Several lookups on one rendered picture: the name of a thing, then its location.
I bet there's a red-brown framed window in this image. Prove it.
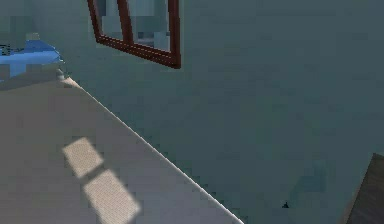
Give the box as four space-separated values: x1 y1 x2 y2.
87 0 182 70

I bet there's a blue bed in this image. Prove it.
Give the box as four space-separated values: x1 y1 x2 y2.
0 32 65 83

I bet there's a dark brown wooden furniture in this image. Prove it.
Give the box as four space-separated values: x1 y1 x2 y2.
345 152 384 224

